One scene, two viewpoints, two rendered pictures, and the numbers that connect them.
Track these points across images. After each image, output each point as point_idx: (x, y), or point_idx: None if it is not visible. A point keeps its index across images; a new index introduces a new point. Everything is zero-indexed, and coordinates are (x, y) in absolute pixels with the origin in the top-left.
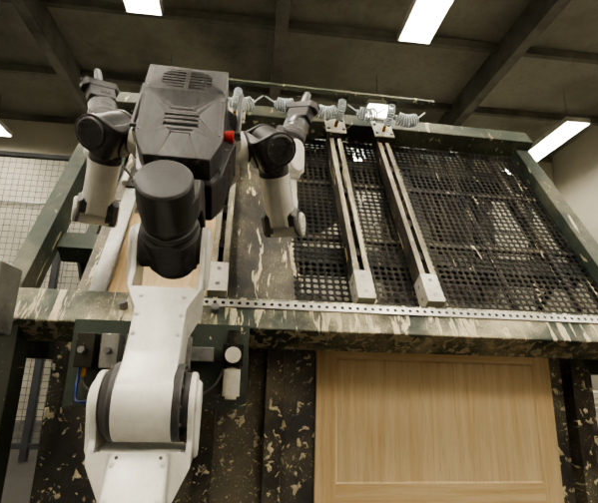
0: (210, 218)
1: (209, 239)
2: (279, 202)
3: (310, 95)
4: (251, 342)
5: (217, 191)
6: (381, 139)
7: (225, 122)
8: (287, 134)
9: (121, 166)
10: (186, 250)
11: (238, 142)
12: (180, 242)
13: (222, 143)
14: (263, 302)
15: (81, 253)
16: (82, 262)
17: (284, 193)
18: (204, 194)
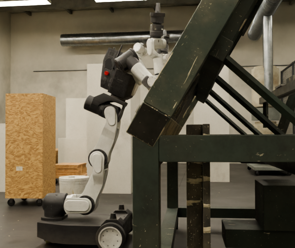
0: (126, 96)
1: (104, 110)
2: (137, 78)
3: (158, 3)
4: None
5: (113, 91)
6: None
7: (108, 67)
8: (114, 59)
9: None
10: (102, 116)
11: (116, 68)
12: (99, 114)
13: (101, 79)
14: None
15: (198, 100)
16: (206, 102)
17: (135, 75)
18: (106, 96)
